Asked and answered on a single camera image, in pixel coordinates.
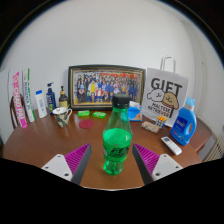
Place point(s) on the white remote control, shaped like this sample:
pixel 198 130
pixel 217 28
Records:
pixel 171 145

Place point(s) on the blue detergent bottle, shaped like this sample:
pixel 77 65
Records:
pixel 182 128

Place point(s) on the patterned ceramic mug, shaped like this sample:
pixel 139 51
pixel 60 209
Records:
pixel 61 117

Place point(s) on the white bottle with blue cap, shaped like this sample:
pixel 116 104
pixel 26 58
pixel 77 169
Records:
pixel 41 106

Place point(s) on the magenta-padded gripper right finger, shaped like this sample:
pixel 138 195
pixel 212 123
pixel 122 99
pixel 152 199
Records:
pixel 162 166

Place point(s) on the green plastic drink bottle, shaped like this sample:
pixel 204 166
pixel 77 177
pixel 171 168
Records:
pixel 116 140

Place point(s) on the dark blue pump bottle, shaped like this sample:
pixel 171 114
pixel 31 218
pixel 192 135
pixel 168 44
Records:
pixel 51 100

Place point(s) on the white paper gift bag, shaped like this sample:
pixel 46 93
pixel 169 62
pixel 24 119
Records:
pixel 166 88

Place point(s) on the long pink box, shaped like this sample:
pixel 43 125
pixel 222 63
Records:
pixel 19 100

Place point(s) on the white radiator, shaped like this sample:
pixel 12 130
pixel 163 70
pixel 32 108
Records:
pixel 216 150

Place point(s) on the small puzzle cube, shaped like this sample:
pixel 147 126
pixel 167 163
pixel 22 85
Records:
pixel 161 121

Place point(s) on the small patterned packet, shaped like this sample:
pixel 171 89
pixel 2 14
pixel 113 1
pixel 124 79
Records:
pixel 150 127

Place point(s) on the long green and white box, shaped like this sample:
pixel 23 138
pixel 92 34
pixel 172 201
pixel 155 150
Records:
pixel 28 96

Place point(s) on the dark framed group picture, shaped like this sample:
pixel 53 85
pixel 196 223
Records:
pixel 96 87

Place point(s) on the small green box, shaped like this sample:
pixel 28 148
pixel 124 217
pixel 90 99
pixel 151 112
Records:
pixel 99 115
pixel 83 113

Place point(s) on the brown pump bottle yellow label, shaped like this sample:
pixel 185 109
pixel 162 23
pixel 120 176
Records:
pixel 63 100

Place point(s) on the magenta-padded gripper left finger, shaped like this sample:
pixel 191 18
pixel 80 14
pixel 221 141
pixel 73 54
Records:
pixel 60 166

